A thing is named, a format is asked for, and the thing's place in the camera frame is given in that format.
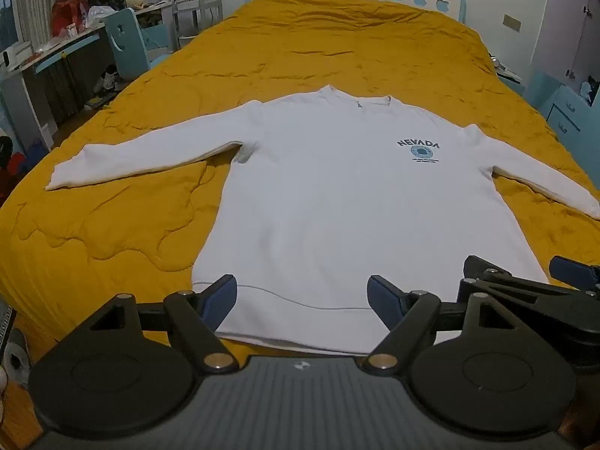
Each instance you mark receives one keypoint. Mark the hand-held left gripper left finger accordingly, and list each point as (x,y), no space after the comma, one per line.
(219,300)

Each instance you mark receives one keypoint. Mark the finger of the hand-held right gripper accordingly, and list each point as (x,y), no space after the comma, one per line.
(576,274)
(529,300)

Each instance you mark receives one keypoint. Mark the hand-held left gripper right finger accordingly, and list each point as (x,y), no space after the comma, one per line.
(382,300)

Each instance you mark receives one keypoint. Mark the white printed sweatshirt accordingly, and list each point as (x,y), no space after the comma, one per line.
(328,197)

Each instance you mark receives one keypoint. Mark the dark clothes pile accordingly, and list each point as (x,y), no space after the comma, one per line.
(5,145)

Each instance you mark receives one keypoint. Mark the blue nightstand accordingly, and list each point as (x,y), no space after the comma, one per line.
(567,112)

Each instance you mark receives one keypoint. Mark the clutter on nightstand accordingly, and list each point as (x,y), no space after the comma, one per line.
(506,69)

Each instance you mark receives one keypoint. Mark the blue cloth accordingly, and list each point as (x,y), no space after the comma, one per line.
(35,150)

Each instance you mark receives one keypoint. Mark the red cloth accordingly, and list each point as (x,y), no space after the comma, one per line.
(11,168)

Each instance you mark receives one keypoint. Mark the white sneakers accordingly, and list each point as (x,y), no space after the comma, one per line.
(110,79)

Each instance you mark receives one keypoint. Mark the white wardrobe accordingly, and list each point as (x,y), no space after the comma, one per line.
(569,18)

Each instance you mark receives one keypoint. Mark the yellow quilt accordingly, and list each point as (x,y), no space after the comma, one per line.
(328,47)

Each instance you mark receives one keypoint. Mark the blue chair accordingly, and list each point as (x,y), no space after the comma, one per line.
(129,42)

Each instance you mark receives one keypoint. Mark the grey trolley cart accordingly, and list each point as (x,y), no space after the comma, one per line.
(192,18)

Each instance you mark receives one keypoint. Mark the white blue desk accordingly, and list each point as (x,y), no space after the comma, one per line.
(28,84)

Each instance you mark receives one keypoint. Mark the white plastic bag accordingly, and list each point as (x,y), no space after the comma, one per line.
(101,15)

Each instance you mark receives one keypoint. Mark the red bag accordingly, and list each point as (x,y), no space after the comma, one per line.
(68,16)

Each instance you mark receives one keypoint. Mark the window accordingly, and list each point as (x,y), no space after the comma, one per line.
(7,26)

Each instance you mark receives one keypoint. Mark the curtain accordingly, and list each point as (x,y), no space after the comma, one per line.
(35,0)

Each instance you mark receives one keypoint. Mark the wall socket plate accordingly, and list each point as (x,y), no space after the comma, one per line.
(511,23)

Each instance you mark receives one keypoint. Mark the small white camera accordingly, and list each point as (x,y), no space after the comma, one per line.
(5,59)

